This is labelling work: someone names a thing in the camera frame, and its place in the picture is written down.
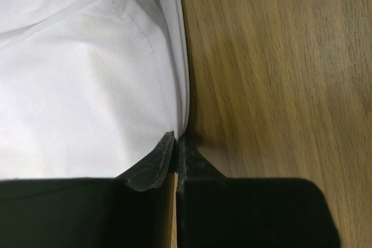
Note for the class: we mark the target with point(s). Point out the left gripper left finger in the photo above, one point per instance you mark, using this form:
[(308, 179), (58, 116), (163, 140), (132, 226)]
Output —
[(134, 209)]

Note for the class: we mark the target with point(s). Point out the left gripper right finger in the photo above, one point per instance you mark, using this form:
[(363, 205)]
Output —
[(217, 211)]

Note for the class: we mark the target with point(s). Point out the white t shirt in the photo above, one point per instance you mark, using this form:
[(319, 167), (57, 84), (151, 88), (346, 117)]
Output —
[(89, 87)]

